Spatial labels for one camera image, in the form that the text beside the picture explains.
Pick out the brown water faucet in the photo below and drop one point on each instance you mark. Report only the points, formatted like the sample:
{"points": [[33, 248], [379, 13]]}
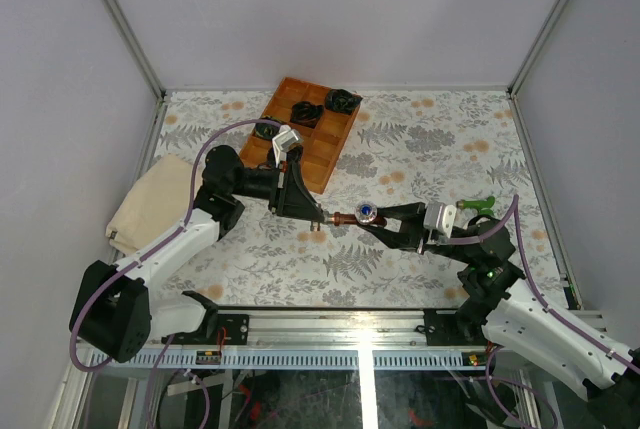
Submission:
{"points": [[364, 214]]}

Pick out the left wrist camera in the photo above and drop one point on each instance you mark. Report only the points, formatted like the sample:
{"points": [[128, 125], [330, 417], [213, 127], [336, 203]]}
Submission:
{"points": [[283, 141]]}

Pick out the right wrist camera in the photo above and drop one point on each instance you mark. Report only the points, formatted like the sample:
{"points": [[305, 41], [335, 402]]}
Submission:
{"points": [[439, 219]]}

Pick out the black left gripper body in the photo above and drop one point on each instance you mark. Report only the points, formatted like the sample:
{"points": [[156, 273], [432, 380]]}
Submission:
{"points": [[281, 204]]}

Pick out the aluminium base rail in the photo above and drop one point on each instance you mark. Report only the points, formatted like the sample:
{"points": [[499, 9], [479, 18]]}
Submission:
{"points": [[340, 326]]}

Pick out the white slotted cable duct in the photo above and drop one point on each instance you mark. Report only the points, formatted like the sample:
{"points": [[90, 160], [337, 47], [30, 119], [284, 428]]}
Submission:
{"points": [[307, 359]]}

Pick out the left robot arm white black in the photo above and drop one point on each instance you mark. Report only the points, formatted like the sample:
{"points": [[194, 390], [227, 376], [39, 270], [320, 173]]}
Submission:
{"points": [[114, 309]]}

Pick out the green water faucet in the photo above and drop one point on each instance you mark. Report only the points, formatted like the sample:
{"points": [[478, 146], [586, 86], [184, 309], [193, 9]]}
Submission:
{"points": [[477, 205]]}

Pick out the beige folded cloth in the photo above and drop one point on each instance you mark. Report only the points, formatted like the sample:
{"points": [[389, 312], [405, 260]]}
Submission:
{"points": [[155, 202]]}

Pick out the orange wooden compartment tray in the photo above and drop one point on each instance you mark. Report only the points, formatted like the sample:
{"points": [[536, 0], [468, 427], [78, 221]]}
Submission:
{"points": [[323, 116]]}

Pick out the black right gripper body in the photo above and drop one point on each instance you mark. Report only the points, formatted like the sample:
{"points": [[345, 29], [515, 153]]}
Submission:
{"points": [[419, 237]]}

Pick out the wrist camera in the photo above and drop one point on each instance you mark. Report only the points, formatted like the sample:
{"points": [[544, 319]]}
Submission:
{"points": [[439, 219], [283, 141]]}

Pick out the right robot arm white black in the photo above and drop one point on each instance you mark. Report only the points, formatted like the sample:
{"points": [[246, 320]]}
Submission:
{"points": [[608, 381]]}

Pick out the chrome threaded pipe nipple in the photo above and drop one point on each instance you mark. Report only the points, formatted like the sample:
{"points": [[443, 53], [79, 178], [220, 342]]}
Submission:
{"points": [[325, 219]]}

